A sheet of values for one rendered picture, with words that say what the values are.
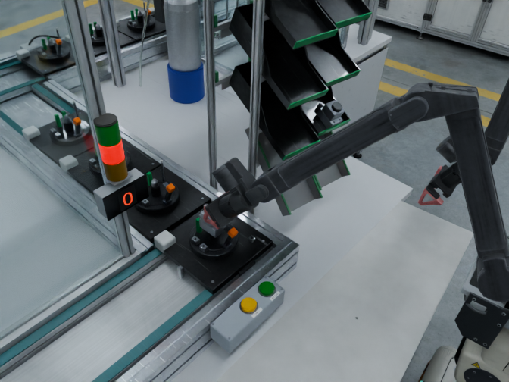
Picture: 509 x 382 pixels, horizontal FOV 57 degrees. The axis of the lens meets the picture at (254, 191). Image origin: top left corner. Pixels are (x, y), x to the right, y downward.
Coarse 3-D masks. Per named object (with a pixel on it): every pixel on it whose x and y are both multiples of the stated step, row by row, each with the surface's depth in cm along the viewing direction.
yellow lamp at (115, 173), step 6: (120, 162) 106; (108, 168) 106; (114, 168) 106; (120, 168) 107; (126, 168) 109; (108, 174) 107; (114, 174) 107; (120, 174) 108; (126, 174) 110; (114, 180) 108; (120, 180) 109
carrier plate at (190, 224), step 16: (192, 224) 139; (240, 224) 140; (176, 240) 134; (240, 240) 135; (256, 240) 135; (272, 240) 136; (176, 256) 130; (192, 256) 130; (240, 256) 131; (256, 256) 132; (192, 272) 126; (208, 272) 126; (224, 272) 127; (208, 288) 123
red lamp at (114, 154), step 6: (120, 144) 104; (102, 150) 103; (108, 150) 102; (114, 150) 103; (120, 150) 104; (102, 156) 104; (108, 156) 103; (114, 156) 104; (120, 156) 105; (108, 162) 105; (114, 162) 105
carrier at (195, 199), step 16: (160, 160) 145; (160, 176) 155; (176, 176) 155; (160, 192) 145; (176, 192) 147; (192, 192) 150; (144, 208) 141; (160, 208) 141; (176, 208) 144; (192, 208) 144; (144, 224) 139; (160, 224) 139; (176, 224) 141
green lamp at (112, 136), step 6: (96, 126) 99; (114, 126) 100; (96, 132) 100; (102, 132) 99; (108, 132) 99; (114, 132) 100; (102, 138) 100; (108, 138) 100; (114, 138) 101; (120, 138) 103; (102, 144) 101; (108, 144) 101; (114, 144) 102
